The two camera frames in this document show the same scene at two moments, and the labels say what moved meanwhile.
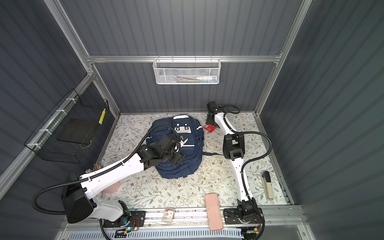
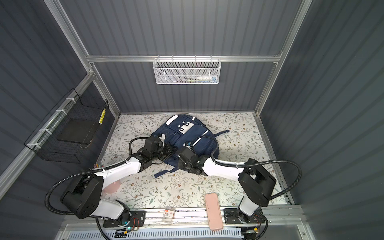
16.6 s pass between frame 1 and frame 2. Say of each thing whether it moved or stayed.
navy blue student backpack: moved
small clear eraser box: stayed
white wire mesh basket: stayed
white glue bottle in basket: stayed
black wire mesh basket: stayed
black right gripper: moved
